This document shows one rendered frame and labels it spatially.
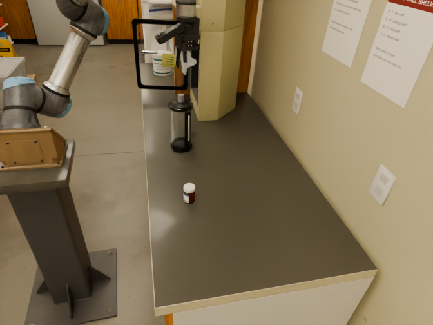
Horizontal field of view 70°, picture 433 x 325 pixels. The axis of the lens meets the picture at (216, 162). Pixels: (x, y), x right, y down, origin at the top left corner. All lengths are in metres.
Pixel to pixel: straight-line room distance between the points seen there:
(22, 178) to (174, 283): 0.79
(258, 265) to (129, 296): 1.19
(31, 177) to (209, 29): 1.01
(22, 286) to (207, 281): 1.54
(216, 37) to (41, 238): 1.26
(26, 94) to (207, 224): 0.89
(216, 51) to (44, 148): 0.89
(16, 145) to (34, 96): 0.21
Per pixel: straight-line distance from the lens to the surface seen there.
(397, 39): 1.07
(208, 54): 1.60
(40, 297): 2.21
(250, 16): 2.01
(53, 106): 1.55
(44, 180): 1.41
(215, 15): 1.57
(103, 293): 2.11
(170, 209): 1.17
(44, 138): 1.41
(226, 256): 1.03
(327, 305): 1.22
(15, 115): 1.44
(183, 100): 1.37
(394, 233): 1.11
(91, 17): 1.50
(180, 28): 1.27
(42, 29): 6.77
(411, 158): 1.02
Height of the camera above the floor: 1.75
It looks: 35 degrees down
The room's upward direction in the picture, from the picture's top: 4 degrees clockwise
